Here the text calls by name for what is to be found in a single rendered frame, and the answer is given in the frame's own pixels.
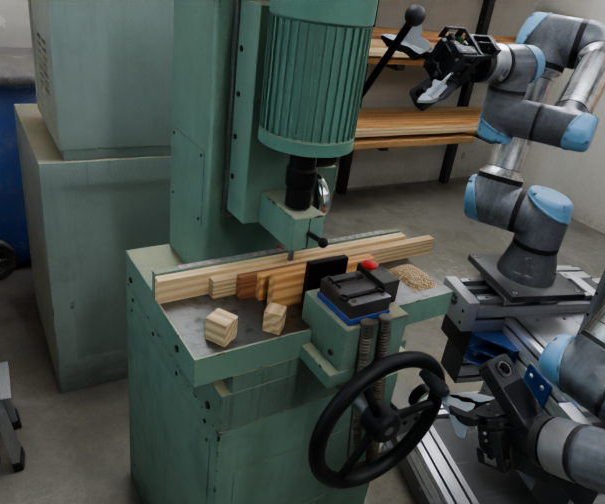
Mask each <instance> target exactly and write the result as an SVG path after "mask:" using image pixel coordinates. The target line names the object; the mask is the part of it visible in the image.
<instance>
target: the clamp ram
mask: <svg viewBox="0 0 605 504"><path fill-rule="evenodd" d="M348 259H349V257H347V256H346V255H345V254H344V255H338V256H333V257H328V258H323V259H318V260H313V261H307V264H306V271H305V278H304V284H303V291H302V298H301V301H302V302H303V303H304V298H305V292H306V291H309V290H314V289H318V288H320V284H321V279H322V278H326V277H329V276H330V277H331V276H335V275H340V274H345V273H346V270H347V264H348Z"/></svg>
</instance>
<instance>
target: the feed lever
mask: <svg viewBox="0 0 605 504"><path fill-rule="evenodd" d="M425 17H426V13H425V10H424V8H423V7H422V6H420V5H417V4H414V5H411V6H410V7H409V8H408V9H407V10H406V12H405V21H406V23H405V24H404V25H403V27H402V28H401V30H400V31H399V33H398V34H397V36H396V37H395V39H394V40H393V42H392V43H391V45H390V46H389V48H388V49H387V51H386V52H385V54H384V55H383V57H382V58H381V60H380V61H379V63H378V64H377V65H376V67H375V68H374V70H373V71H372V73H371V74H370V76H369V77H368V79H367V80H366V82H365V83H364V86H363V92H362V97H361V100H362V99H363V98H364V96H365V95H366V93H367V92H368V90H369V89H370V87H371V86H372V85H373V83H374V82H375V80H376V79H377V77H378V76H379V74H380V73H381V72H382V70H383V69H384V67H385V66H386V64H387V63H388V61H389V60H390V59H391V57H392V56H393V54H394V53H395V51H396V50H397V48H398V47H399V46H400V44H401V43H402V41H403V40H404V38H405V37H406V35H407V34H408V33H409V31H410V30H411V28H412V27H417V26H419V25H421V24H422V23H423V22H424V20H425ZM336 159H337V157H333V158H317V163H316V167H317V168H318V167H328V166H332V165H334V163H335V161H336Z"/></svg>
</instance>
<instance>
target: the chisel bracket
mask: <svg viewBox="0 0 605 504"><path fill-rule="evenodd" d="M285 194H286V189H280V190H271V191H263V192H261V196H260V206H259V216H258V222H259V223H260V224H261V225H262V226H263V227H264V228H265V229H267V230H268V231H269V232H270V233H271V234H272V235H273V236H274V237H275V238H277V239H278V240H279V241H280V242H281V243H282V244H283V245H284V246H285V247H287V248H288V249H289V250H290V251H296V250H302V249H307V248H313V247H318V242H316V241H315V240H313V239H311V238H310V237H308V236H307V235H306V233H307V232H308V231H310V232H312V233H313V234H315V235H317V236H318V237H320V238H322V232H323V225H324V219H325V215H324V214H323V213H322V212H320V211H319V210H318V209H316V208H315V207H313V206H312V205H310V207H309V208H308V209H303V210H299V209H293V208H290V207H288V206H286V205H285V203H284V202H285Z"/></svg>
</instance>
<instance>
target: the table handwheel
mask: <svg viewBox="0 0 605 504"><path fill-rule="evenodd" d="M406 368H420V369H424V368H425V369H427V370H428V371H430V372H431V373H433V374H435V375H436V376H437V377H439V378H440V379H442V380H443V381H444V382H445V374H444V371H443V369H442V367H441V365H440V363H439V362H438V361H437V360H436V359H435V358H434V357H433V356H431V355H429V354H427V353H424V352H421V351H402V352H397V353H394V354H391V355H388V356H386V357H383V358H381V359H379V360H377V361H375V362H374V363H372V364H370V365H369V366H367V367H365V368H364V369H363V370H361V371H360V372H358V373H357V374H356V375H355V376H353V377H352V378H351V379H350V380H349V381H348V382H346V383H343V384H340V385H337V386H335V387H336V388H337V390H338V392H337V393H336V394H335V395H334V397H333V398H332V399H331V400H330V402H329V403H328V405H327V406H326V407H325V409H324V410H323V412H322V414H321V415H320V417H319V419H318V421H317V423H316V425H315V427H314V430H313V432H312V435H311V438H310V443H309V449H308V461H309V466H310V469H311V471H312V473H313V475H314V476H315V478H316V479H317V480H318V481H319V482H320V483H322V484H323V485H325V486H327V487H330V488H335V489H348V488H354V487H357V486H361V485H363V484H366V483H368V482H370V481H373V480H375V479H376V478H378V477H380V476H382V475H383V474H385V473H386V472H388V471H389V470H391V469H392V468H394V467H395V466H396V465H397V464H399V463H400V462H401V461H402V460H403V459H404V458H405V457H407V456H408V455H409V454H410V453H411V452H412V451H413V450H414V448H415V447H416V446H417V445H418V444H419V443H420V441H421V440H422V439H423V438H424V436H425V435H426V434H427V432H428V431H429V429H430V428H431V426H432V424H433V423H434V421H435V419H436V417H437V415H438V413H439V410H440V408H441V405H442V400H441V399H442V398H443V397H438V396H437V395H436V394H435V393H434V392H433V391H432V390H431V389H430V388H429V394H428V398H427V399H426V400H423V401H421V402H418V403H416V404H413V405H411V406H408V407H405V408H402V409H399V410H395V411H394V410H393V409H392V408H391V407H390V406H389V405H388V404H387V403H386V402H385V401H377V400H376V398H375V395H374V392H373V389H372V387H371V385H373V384H374V383H376V382H377V381H379V380H380V379H382V378H383V377H385V376H387V375H389V374H391V373H393V372H396V371H398V370H402V369H406ZM445 383H446V382H445ZM350 405H352V406H353V407H354V409H355V410H356V411H357V412H358V413H359V414H360V415H361V418H360V425H361V427H362V428H363V429H364V430H365V431H366V433H365V435H364V436H363V438H362V439H361V441H360V442H359V444H358V445H357V447H356V448H355V450H354V451H353V453H352V454H351V456H350V457H349V458H348V460H347V461H346V462H345V464H344V465H343V466H342V468H341V469H340V470H339V472H337V471H333V470H331V469H330V468H329V467H328V466H327V464H326V460H325V452H326V447H327V443H328V440H329V437H330V435H331V433H332V431H333V429H334V427H335V425H336V423H337V422H338V420H339V419H340V417H341V416H342V415H343V413H344V412H345V411H346V409H347V408H348V407H349V406H350ZM420 411H422V412H421V414H420V416H419V417H418V419H417V421H416V422H415V423H414V425H413V426H412V428H411V429H410V430H409V431H408V433H407V434H406V435H405V436H404V437H403V438H402V439H401V440H400V441H399V442H398V443H397V444H396V445H395V446H394V447H393V448H392V449H391V450H389V451H388V452H387V453H386V454H384V455H383V456H382V457H380V458H379V459H377V460H376V461H374V462H372V463H370V464H368V465H366V466H364V467H362V468H359V469H356V470H353V471H351V470H352V469H353V467H354V466H355V465H356V463H357V462H358V460H359V459H360V457H361V456H362V455H363V453H364V452H365V451H366V449H367V448H368V447H369V446H370V444H371V443H372V442H373V440H374V441H375V442H376V443H384V442H387V441H389V440H391V439H392V438H393V437H394V436H395V435H396V434H397V432H398V431H399V429H400V425H401V419H403V418H405V417H408V416H410V415H412V414H415V413H418V412H420Z"/></svg>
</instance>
